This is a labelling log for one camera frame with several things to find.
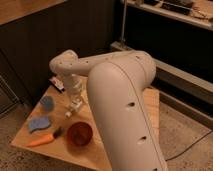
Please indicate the metal shelf post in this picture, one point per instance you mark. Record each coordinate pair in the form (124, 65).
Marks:
(122, 39)

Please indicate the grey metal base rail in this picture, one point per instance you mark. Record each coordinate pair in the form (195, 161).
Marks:
(183, 91)

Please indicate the small white bottle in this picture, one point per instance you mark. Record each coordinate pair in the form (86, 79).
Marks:
(68, 114)

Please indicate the brown ceramic bowl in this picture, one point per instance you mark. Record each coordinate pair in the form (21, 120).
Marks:
(79, 134)

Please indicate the orange toy carrot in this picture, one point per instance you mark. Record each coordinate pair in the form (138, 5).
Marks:
(46, 138)

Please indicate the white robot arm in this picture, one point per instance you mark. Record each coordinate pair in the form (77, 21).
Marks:
(115, 82)

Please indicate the small red white box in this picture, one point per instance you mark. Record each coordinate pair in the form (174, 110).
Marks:
(57, 84)

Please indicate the blue sponge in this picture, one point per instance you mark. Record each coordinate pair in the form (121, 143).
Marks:
(39, 123)

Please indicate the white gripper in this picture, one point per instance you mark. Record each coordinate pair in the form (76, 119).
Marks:
(76, 90)

